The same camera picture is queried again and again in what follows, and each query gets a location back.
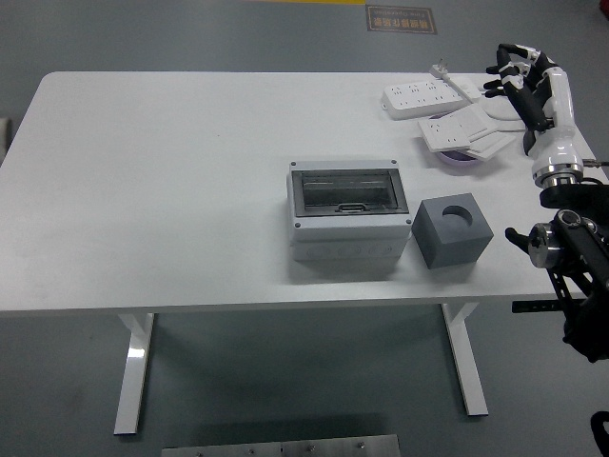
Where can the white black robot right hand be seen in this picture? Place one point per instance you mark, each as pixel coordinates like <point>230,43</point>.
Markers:
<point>559,119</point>

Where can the smoky transparent box lid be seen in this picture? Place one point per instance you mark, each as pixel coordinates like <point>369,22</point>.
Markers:
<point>347,190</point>

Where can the grey plastic junction box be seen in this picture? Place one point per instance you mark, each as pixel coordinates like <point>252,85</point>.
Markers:
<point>347,238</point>

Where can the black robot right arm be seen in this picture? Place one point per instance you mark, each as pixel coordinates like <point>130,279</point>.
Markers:
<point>580,238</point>

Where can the black table control box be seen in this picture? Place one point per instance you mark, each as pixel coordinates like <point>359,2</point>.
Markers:
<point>535,306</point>

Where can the white power plug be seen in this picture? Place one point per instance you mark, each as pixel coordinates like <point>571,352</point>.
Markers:
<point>440,69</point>

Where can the wide white power strip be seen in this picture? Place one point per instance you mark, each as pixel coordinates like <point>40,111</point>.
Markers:
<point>418,102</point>

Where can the grey block with round hole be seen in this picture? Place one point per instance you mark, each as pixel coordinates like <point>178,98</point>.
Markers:
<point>442,243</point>

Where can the brown floor sign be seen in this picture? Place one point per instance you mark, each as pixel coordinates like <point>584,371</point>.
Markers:
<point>402,20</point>

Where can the white table leg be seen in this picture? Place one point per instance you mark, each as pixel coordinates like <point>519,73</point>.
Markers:
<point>133,371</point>
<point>468,371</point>

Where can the grey metal plate with screws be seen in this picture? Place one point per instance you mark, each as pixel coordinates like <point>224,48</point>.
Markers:
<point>285,447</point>

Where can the white wall socket panel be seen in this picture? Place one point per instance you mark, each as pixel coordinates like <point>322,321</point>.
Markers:
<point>442,133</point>

